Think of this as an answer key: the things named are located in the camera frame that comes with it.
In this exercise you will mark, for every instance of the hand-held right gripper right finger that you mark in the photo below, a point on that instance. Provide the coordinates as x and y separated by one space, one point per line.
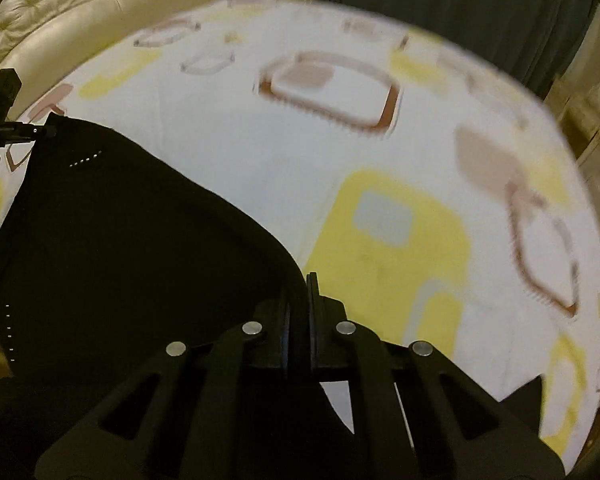
312 330

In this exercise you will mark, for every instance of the cream tufted headboard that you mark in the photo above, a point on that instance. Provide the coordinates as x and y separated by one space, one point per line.
80 10

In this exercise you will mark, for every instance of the black pants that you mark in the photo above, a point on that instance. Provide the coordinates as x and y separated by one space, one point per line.
130 235

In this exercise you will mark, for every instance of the patterned bed sheet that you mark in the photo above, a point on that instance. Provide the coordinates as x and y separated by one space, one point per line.
405 185

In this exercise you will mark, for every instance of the teal curtain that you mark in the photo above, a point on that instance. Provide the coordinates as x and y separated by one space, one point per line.
455 10

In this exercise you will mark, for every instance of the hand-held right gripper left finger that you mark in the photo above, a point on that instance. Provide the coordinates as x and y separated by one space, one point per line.
285 340

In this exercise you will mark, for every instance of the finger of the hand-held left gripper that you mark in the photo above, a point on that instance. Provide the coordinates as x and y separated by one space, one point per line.
25 131

